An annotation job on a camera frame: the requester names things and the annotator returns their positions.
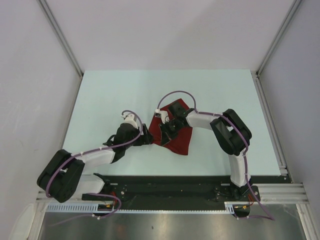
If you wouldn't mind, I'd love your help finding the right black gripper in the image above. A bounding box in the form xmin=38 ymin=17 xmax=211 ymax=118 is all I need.
xmin=159 ymin=118 xmax=182 ymax=146

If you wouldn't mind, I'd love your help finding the dark red cloth napkin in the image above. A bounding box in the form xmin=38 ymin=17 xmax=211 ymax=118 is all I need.
xmin=148 ymin=98 xmax=193 ymax=156

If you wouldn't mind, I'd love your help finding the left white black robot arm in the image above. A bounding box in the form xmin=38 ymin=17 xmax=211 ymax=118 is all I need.
xmin=36 ymin=123 xmax=154 ymax=203

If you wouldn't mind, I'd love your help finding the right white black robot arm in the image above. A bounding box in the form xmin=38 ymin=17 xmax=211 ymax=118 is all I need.
xmin=154 ymin=102 xmax=252 ymax=201

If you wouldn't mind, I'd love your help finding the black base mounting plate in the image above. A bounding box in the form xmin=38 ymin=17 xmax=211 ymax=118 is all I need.
xmin=82 ymin=174 xmax=293 ymax=211

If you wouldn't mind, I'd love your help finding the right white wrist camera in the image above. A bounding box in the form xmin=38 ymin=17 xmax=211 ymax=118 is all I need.
xmin=154 ymin=108 xmax=170 ymax=124

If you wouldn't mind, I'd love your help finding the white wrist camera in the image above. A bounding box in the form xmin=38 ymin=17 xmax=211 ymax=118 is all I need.
xmin=121 ymin=113 xmax=138 ymax=129
xmin=154 ymin=108 xmax=170 ymax=124

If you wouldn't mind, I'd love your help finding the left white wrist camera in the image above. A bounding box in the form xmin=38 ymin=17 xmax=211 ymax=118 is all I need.
xmin=121 ymin=113 xmax=138 ymax=129

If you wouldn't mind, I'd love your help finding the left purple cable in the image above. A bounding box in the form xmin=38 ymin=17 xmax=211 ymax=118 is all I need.
xmin=46 ymin=109 xmax=144 ymax=227

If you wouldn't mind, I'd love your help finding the purple cable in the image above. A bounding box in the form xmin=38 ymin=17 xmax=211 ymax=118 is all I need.
xmin=46 ymin=109 xmax=144 ymax=227
xmin=156 ymin=90 xmax=276 ymax=221

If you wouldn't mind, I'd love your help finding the right white cable duct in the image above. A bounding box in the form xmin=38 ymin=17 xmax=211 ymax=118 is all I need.
xmin=224 ymin=201 xmax=253 ymax=214

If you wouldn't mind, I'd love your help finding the white cable duct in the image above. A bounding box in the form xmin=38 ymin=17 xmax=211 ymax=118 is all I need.
xmin=46 ymin=203 xmax=114 ymax=213
xmin=224 ymin=201 xmax=253 ymax=214

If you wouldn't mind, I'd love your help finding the left white cable duct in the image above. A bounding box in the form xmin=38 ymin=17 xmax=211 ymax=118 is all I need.
xmin=46 ymin=203 xmax=114 ymax=213

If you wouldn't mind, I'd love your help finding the right aluminium table rail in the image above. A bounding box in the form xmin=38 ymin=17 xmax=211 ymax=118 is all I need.
xmin=251 ymin=71 xmax=289 ymax=176

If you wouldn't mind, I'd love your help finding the front aluminium extrusion rail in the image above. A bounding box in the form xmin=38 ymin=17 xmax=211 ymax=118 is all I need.
xmin=256 ymin=183 xmax=309 ymax=204

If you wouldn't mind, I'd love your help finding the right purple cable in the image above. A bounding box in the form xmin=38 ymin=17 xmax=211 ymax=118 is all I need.
xmin=156 ymin=90 xmax=276 ymax=221

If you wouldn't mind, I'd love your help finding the left aluminium frame post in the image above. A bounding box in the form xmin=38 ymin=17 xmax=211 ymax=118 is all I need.
xmin=36 ymin=0 xmax=84 ymax=78

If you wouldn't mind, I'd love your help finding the aluminium frame post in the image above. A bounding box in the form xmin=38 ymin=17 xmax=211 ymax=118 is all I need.
xmin=255 ymin=0 xmax=304 ymax=77
xmin=36 ymin=0 xmax=84 ymax=78

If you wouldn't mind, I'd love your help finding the right aluminium frame post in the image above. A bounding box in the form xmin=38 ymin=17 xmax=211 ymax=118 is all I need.
xmin=255 ymin=0 xmax=304 ymax=77

